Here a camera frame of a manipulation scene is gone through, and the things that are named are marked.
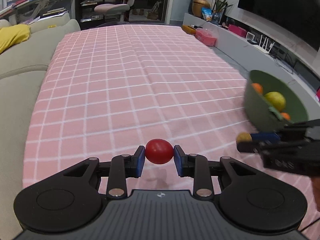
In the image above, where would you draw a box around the large yellow-green pear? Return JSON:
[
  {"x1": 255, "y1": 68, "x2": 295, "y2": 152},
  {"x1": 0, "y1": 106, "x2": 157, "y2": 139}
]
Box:
[{"x1": 264, "y1": 92, "x2": 286, "y2": 112}]

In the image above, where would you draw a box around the red cherry tomato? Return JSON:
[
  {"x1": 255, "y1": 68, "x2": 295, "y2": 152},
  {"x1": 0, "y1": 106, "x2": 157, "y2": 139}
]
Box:
[{"x1": 145, "y1": 139, "x2": 174, "y2": 165}]

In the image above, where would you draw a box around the brown longan far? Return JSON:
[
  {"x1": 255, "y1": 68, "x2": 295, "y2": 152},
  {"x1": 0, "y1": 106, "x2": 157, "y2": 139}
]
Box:
[{"x1": 236, "y1": 132, "x2": 252, "y2": 144}]

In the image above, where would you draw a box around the orange mandarin left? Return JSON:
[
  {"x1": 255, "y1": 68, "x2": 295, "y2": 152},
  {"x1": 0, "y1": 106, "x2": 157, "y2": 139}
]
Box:
[{"x1": 281, "y1": 112, "x2": 291, "y2": 121}]

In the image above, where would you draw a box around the green plastic colander bowl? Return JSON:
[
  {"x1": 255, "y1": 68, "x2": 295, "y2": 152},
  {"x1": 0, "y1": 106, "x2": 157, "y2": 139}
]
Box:
[{"x1": 244, "y1": 70, "x2": 309, "y2": 132}]

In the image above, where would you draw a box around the white wifi router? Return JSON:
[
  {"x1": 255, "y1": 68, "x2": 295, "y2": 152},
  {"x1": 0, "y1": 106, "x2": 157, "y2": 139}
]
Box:
[{"x1": 254, "y1": 35, "x2": 275, "y2": 54}]

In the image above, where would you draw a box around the white tv console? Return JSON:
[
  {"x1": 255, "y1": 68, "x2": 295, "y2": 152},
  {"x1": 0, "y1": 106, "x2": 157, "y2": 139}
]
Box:
[{"x1": 183, "y1": 13, "x2": 319, "y2": 106}]

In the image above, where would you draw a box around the magenta box on console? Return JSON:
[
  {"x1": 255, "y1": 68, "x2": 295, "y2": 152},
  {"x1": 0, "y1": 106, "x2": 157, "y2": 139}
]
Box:
[{"x1": 228, "y1": 24, "x2": 247, "y2": 37}]

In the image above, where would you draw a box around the pink storage box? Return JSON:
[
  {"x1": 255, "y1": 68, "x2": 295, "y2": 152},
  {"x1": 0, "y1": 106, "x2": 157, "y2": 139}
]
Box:
[{"x1": 195, "y1": 28, "x2": 216, "y2": 47}]

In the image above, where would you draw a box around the black television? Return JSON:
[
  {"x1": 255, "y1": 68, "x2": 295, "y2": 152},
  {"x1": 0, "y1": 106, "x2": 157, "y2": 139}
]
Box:
[{"x1": 238, "y1": 0, "x2": 319, "y2": 50}]

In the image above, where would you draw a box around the orange box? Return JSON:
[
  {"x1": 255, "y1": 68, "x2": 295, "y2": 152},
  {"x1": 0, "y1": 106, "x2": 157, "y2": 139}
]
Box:
[{"x1": 181, "y1": 25, "x2": 202, "y2": 35}]

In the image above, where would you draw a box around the beige sofa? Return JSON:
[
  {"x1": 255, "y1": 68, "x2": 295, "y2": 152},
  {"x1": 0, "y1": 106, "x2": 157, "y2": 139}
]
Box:
[{"x1": 1, "y1": 12, "x2": 80, "y2": 239}]

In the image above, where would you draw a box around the blue snack bag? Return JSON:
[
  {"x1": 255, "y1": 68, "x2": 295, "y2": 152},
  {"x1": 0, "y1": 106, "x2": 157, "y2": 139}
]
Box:
[{"x1": 201, "y1": 7, "x2": 213, "y2": 22}]

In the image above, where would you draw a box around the green potted plant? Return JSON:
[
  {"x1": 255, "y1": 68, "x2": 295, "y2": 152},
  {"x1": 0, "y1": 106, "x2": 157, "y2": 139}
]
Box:
[{"x1": 211, "y1": 0, "x2": 233, "y2": 25}]

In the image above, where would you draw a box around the golden vase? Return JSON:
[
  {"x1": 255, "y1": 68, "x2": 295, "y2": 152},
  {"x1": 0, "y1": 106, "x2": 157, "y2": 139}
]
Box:
[{"x1": 192, "y1": 0, "x2": 210, "y2": 18}]

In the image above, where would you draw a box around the yellow cushion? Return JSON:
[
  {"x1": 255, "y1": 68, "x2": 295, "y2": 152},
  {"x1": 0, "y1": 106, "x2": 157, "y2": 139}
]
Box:
[{"x1": 0, "y1": 24, "x2": 30, "y2": 54}]

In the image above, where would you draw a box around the desk with books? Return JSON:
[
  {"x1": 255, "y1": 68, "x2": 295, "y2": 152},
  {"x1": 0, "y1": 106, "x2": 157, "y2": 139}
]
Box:
[{"x1": 1, "y1": 0, "x2": 67, "y2": 25}]

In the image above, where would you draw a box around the orange mandarin by handle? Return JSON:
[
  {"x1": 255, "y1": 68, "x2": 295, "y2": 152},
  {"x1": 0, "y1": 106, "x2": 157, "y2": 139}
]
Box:
[{"x1": 252, "y1": 83, "x2": 263, "y2": 95}]

